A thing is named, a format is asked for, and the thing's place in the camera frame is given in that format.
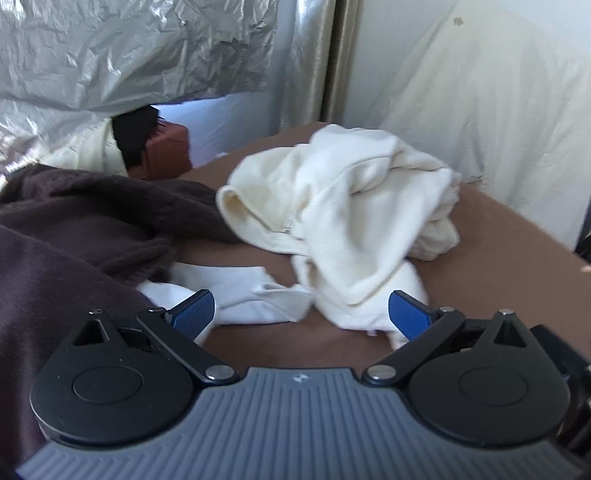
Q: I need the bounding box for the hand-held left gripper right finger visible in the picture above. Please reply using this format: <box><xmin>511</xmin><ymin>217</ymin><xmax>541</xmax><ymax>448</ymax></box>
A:
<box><xmin>362</xmin><ymin>290</ymin><xmax>532</xmax><ymax>386</ymax></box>

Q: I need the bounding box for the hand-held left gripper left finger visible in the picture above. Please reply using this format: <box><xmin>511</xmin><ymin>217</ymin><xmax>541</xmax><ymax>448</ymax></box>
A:
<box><xmin>69</xmin><ymin>290</ymin><xmax>241</xmax><ymax>386</ymax></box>

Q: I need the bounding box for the cream fleece zip jacket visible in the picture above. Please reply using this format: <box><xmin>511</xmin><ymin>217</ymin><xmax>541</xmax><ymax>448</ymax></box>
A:
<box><xmin>216</xmin><ymin>124</ymin><xmax>462</xmax><ymax>350</ymax></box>

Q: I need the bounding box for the white knit garment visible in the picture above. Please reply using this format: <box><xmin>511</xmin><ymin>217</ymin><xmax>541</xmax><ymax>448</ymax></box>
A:
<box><xmin>136</xmin><ymin>262</ymin><xmax>315</xmax><ymax>347</ymax></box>

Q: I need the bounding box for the dark brown knit sweater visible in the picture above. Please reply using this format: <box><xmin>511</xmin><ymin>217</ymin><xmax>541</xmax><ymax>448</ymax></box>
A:
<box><xmin>0</xmin><ymin>164</ymin><xmax>241</xmax><ymax>462</ymax></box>

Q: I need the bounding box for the reddish brown box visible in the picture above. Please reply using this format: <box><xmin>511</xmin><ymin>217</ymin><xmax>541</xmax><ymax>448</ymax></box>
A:
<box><xmin>127</xmin><ymin>122</ymin><xmax>195</xmax><ymax>181</ymax></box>

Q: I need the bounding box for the cream cloth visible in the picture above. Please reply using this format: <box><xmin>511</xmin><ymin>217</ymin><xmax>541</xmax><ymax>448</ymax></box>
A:
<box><xmin>41</xmin><ymin>117</ymin><xmax>127</xmax><ymax>178</ymax></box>

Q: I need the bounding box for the black cloth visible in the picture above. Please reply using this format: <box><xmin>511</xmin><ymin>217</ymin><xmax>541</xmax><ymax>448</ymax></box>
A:
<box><xmin>111</xmin><ymin>105</ymin><xmax>162</xmax><ymax>167</ymax></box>

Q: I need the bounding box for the beige satin curtain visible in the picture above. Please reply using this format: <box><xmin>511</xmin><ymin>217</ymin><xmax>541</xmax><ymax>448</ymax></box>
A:
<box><xmin>272</xmin><ymin>0</ymin><xmax>362</xmax><ymax>139</ymax></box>

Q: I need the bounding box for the crinkled silver foil sheet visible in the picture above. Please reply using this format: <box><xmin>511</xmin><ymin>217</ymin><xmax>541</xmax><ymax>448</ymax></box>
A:
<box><xmin>0</xmin><ymin>0</ymin><xmax>282</xmax><ymax>181</ymax></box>

